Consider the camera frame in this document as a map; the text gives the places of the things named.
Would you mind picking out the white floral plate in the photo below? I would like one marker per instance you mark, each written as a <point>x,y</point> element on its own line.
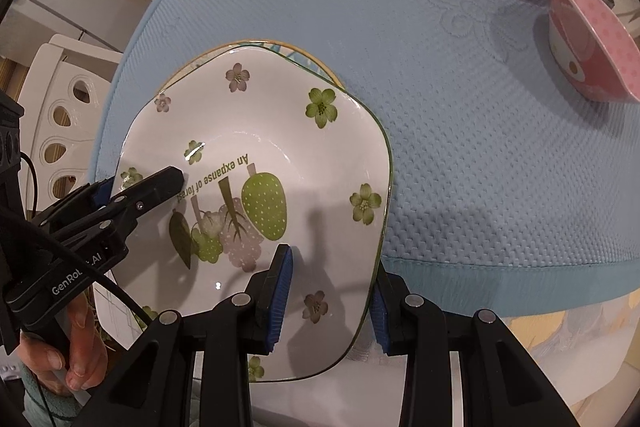
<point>300,147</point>

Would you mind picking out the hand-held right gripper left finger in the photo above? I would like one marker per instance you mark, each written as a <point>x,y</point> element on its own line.
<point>279,302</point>

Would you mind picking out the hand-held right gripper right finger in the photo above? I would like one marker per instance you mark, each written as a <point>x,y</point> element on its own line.
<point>379,317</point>

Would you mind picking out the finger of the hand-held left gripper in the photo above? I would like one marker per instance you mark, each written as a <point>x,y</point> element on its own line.
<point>150,192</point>
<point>102,193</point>

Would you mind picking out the white plastic chair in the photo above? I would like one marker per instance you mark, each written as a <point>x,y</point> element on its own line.
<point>65,77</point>

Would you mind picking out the pink dotted bowl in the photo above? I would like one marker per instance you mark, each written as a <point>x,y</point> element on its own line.
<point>595,39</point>

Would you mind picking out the person's left hand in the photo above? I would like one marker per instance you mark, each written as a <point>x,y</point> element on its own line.
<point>75,342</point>

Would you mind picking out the light blue table mat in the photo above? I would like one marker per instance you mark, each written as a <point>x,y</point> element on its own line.
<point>450,132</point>

